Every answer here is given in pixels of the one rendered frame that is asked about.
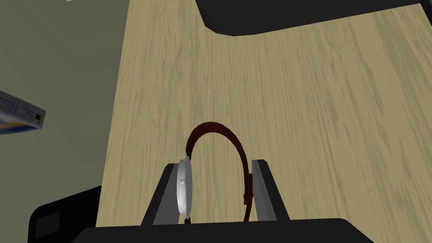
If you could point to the light wooden table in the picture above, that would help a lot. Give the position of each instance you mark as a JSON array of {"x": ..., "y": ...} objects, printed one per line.
[{"x": 303, "y": 118}]

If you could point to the grey and blue box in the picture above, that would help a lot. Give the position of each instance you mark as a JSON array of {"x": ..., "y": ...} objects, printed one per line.
[{"x": 20, "y": 114}]

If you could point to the flat black object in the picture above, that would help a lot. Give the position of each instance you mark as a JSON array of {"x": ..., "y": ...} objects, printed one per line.
[{"x": 287, "y": 15}]

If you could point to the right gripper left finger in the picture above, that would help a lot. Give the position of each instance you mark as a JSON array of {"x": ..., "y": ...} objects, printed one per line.
[{"x": 162, "y": 206}]

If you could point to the black box-shaped object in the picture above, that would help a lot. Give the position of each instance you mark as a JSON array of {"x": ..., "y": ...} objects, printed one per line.
[{"x": 64, "y": 212}]

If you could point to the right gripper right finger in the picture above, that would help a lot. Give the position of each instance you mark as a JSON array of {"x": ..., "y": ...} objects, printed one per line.
[{"x": 268, "y": 199}]

